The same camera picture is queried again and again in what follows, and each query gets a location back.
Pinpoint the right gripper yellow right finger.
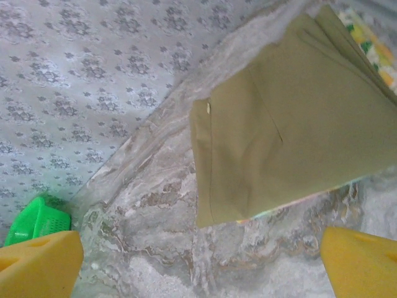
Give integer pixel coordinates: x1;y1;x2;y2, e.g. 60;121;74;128
320;225;397;298

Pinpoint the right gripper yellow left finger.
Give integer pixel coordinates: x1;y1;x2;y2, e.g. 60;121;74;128
0;230;85;298

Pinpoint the khaki skirt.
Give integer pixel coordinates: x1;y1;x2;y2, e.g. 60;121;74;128
189;4;397;229

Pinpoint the lemon print skirt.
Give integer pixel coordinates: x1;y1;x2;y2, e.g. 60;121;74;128
337;7;397;94

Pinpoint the green plastic basket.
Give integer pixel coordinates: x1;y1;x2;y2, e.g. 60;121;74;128
4;194;73;248

